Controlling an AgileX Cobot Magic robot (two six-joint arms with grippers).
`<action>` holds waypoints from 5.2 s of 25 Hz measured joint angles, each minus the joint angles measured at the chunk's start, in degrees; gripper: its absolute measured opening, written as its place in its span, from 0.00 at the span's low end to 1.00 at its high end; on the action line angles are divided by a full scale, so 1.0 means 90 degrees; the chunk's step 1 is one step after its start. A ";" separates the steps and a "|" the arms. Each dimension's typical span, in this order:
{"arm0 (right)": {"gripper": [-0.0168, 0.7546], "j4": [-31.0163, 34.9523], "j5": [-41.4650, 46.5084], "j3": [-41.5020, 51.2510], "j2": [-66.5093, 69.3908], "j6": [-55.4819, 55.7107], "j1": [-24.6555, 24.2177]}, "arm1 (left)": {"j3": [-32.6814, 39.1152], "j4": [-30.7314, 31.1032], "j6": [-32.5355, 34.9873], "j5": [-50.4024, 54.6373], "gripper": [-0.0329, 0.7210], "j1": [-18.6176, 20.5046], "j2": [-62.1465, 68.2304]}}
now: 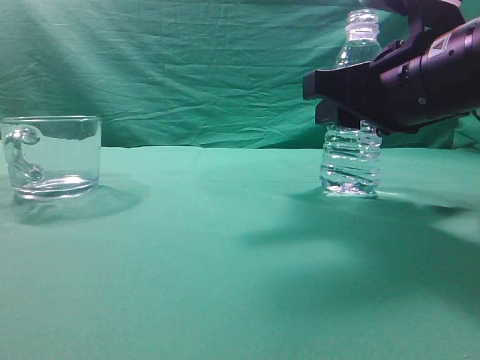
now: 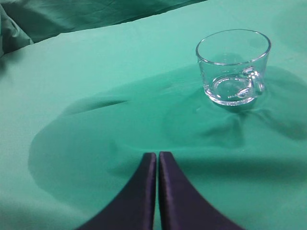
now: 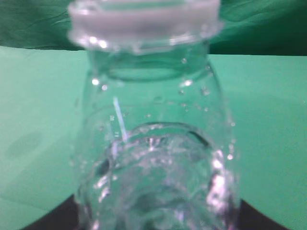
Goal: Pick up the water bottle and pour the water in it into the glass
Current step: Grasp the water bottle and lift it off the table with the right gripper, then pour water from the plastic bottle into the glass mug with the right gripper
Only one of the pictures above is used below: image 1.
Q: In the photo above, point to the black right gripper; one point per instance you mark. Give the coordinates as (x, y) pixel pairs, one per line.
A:
(408, 86)

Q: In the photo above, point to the clear plastic water bottle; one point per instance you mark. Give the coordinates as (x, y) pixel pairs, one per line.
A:
(350, 160)

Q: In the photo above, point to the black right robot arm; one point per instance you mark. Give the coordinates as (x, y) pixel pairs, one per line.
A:
(436, 17)

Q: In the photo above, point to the green backdrop cloth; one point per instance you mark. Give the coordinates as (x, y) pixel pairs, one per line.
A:
(172, 73)

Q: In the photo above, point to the green tablecloth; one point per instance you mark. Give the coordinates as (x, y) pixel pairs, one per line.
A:
(216, 253)

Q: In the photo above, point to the clear glass mug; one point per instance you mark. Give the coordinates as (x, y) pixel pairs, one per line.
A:
(52, 157)

